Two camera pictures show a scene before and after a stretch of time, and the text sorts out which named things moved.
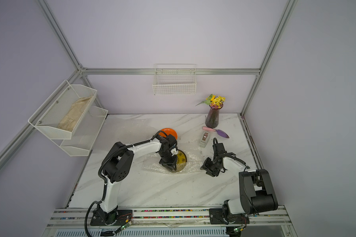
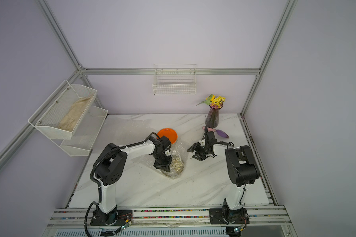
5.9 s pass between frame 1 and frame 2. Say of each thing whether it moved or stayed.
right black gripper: moved
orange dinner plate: stayed
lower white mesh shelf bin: stayed
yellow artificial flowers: stayed
